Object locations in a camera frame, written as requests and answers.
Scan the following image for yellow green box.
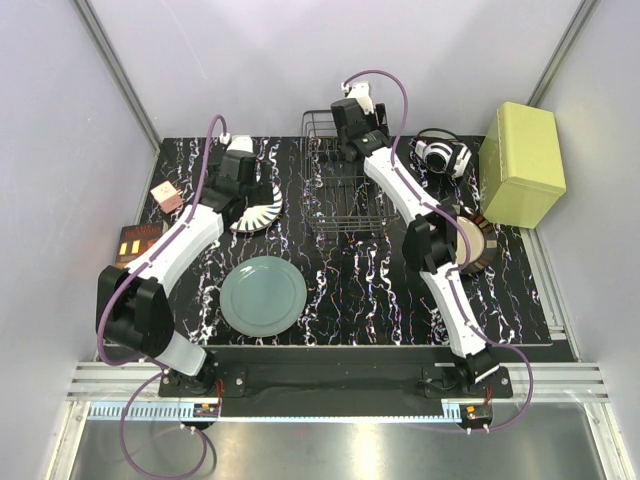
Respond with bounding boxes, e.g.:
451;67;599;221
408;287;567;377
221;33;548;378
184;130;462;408
479;102;566;229

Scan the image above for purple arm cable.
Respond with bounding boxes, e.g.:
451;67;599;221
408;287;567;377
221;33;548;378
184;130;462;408
96;114;234;474
342;69;536;435

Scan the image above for black white headphones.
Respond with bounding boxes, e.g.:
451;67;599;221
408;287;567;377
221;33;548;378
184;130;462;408
414;127;473;179

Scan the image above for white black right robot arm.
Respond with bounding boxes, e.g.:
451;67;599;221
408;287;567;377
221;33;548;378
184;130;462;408
331;98;499;397

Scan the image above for brown cream checkered plate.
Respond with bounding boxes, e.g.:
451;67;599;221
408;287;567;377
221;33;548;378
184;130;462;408
457;213;498;275

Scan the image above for light teal plate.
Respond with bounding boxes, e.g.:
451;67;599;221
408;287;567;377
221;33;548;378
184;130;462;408
220;256;307;337

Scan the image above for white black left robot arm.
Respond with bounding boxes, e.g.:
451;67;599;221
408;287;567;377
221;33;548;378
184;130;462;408
96;136;274;396

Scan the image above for dark cover book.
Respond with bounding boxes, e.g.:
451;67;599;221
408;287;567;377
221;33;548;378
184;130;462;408
114;221;168;268

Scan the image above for white blue striped plate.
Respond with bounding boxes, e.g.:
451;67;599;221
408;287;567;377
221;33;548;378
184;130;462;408
230;163;283;234

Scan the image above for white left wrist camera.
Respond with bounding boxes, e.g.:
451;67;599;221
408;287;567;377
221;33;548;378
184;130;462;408
219;133;255;159

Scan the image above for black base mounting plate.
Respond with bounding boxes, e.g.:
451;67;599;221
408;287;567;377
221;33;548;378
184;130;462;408
142;343;589;421

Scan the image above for dark wire dish rack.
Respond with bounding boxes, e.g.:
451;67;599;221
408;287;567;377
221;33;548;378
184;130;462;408
300;110;399;238

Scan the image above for pink cube socket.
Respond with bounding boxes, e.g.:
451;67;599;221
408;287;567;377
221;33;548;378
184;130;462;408
150;181;183;214

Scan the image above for aluminium rail frame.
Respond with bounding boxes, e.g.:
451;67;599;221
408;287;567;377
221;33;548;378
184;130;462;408
45;360;635;479

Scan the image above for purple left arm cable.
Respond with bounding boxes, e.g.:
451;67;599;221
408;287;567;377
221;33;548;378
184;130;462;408
96;114;234;474

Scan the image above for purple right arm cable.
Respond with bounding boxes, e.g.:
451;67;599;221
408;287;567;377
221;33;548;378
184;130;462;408
342;69;536;435

